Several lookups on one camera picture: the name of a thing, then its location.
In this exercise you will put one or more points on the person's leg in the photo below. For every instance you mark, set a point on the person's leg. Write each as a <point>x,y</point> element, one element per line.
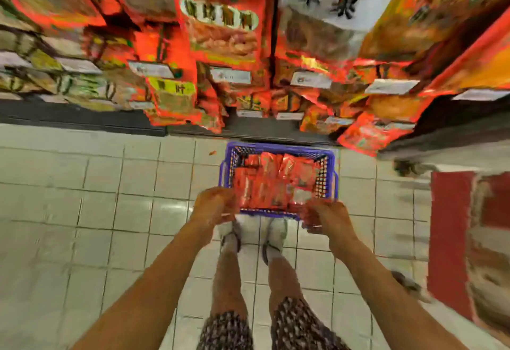
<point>229,282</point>
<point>288,282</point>

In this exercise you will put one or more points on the grey right shoe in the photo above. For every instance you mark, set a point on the grey right shoe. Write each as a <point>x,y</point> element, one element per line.
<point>276,238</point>

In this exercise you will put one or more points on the dark patterned shorts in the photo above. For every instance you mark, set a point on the dark patterned shorts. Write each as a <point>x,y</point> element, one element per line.
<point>307,330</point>

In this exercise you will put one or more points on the person's right forearm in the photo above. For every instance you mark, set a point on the person's right forearm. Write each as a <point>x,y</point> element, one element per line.
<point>382,298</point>

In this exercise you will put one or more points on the blue plastic basket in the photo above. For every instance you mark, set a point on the blue plastic basket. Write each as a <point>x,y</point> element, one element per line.
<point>279,147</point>

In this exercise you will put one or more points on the person's right leg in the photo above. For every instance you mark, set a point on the person's right leg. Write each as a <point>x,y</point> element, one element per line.
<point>288,282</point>

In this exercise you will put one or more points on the grey left shoe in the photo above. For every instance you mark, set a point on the grey left shoe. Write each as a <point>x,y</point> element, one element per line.
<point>231,238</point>

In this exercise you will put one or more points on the pile of red seasoning packets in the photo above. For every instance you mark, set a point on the pile of red seasoning packets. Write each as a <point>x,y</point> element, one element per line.
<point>275,182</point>

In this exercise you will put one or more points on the person's left forearm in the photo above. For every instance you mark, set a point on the person's left forearm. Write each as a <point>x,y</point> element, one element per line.
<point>147,306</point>

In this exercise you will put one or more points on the person's right hand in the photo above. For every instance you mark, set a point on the person's right hand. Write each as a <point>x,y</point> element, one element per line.
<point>333,222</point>

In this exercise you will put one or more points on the person's left leg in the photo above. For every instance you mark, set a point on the person's left leg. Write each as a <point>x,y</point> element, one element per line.
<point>229,282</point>

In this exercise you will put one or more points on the person's left hand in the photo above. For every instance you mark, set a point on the person's left hand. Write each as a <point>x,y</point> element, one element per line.
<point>213,210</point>

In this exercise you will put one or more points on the grey shoe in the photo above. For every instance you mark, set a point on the grey shoe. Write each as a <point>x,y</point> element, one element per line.
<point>276,238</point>
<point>231,238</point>

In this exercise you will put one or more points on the assorted green brown packets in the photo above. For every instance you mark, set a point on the assorted green brown packets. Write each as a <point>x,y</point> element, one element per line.
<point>80,83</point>

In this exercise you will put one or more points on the rows of hanging red packets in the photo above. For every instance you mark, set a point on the rows of hanging red packets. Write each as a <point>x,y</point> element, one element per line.
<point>223,19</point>

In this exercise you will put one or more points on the hanging display of seasoning packets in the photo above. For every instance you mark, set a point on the hanging display of seasoning packets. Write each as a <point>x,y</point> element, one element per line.
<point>311,80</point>

